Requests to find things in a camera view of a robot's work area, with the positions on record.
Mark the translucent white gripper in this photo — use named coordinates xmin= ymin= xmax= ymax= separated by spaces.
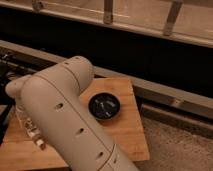
xmin=15 ymin=107 xmax=46 ymax=150

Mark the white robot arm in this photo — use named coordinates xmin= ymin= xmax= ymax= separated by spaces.
xmin=6 ymin=56 xmax=139 ymax=171

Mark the black ceramic bowl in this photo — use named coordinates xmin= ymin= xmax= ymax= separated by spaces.
xmin=88 ymin=92 xmax=120 ymax=120

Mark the black cables and equipment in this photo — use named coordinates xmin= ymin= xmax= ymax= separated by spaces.
xmin=0 ymin=51 xmax=21 ymax=111

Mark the metal window rail frame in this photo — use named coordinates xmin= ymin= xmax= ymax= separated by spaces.
xmin=0 ymin=0 xmax=213 ymax=48

